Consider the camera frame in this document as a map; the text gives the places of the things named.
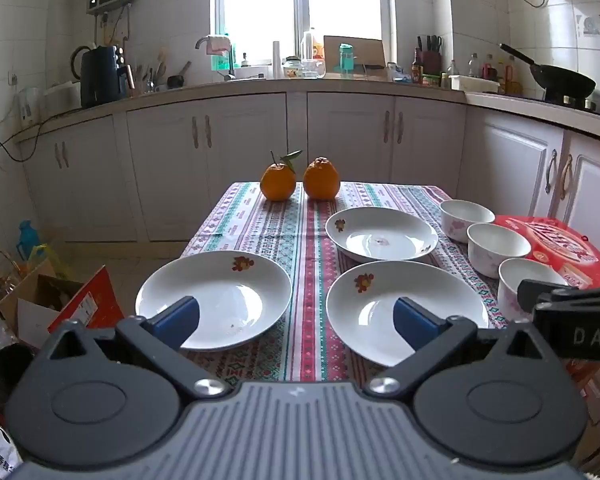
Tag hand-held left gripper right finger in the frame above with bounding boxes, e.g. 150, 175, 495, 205
367, 296, 561, 398

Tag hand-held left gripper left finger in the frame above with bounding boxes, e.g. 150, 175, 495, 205
37, 296, 232, 402

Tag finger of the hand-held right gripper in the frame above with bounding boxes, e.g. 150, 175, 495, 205
517, 279, 600, 312

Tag white floral bowl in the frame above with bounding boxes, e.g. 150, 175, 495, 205
467, 223, 532, 279
440, 199, 496, 244
497, 258, 571, 322

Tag white plate fruit print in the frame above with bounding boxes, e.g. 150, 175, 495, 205
135, 251, 293, 352
326, 261, 490, 367
325, 207, 439, 262

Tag red printed package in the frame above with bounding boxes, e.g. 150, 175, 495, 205
494, 214, 600, 396

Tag red cardboard box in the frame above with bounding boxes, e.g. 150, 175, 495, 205
47, 266, 127, 334

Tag yellow green bag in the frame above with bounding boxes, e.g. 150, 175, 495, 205
27, 244, 77, 282

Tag patterned tablecloth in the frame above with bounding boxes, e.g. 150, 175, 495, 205
180, 180, 511, 396

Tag brown cardboard box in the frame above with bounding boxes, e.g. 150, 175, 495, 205
0, 260, 87, 347

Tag white kitchen cabinets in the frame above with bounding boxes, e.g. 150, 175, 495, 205
17, 82, 600, 261

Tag blue thermos jug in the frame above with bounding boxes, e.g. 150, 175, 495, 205
16, 220, 41, 262

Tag orange with leaf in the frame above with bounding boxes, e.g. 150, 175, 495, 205
259, 150, 304, 202

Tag bumpy orange without leaf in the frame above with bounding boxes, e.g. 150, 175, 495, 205
303, 156, 341, 201

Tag gas stove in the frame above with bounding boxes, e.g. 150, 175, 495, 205
540, 91, 600, 122

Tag black trash bin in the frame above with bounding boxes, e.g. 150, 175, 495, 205
0, 344, 37, 411

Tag black wok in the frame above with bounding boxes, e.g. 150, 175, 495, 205
499, 43, 597, 103

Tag cooking oil bottle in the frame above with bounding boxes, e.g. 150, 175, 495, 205
496, 55, 523, 96

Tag white plastic tray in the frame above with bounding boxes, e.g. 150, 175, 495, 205
449, 75, 501, 94

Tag dark mortar and pestle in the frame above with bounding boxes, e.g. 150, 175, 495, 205
167, 61, 193, 89

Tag utensil holder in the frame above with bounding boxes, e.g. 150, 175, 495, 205
132, 50, 168, 94

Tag white rice cooker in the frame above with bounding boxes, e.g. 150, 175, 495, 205
42, 81, 83, 113

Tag dark blue air fryer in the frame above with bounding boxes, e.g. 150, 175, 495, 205
80, 45, 135, 108

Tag green dish soap bottle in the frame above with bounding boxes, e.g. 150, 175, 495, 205
210, 30, 236, 73

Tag white electric jug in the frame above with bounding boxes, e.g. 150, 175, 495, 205
19, 87, 41, 126

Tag knife block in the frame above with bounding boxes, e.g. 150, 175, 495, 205
417, 35, 443, 76

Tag metal faucet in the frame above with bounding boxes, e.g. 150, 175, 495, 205
195, 35, 237, 81

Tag teal water bottle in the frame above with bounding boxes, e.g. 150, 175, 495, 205
337, 43, 357, 73

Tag brown board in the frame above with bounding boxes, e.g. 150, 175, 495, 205
323, 35, 387, 69

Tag clear plastic bottle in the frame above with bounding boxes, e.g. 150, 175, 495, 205
300, 27, 321, 76

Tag kitchen window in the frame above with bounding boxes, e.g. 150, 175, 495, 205
212, 0, 396, 67

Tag black power cable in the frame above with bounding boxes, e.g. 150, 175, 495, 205
0, 104, 83, 162

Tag wall sticker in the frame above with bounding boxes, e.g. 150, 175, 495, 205
577, 12, 600, 39

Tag kettle with round handle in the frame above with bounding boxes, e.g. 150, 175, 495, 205
70, 45, 95, 82

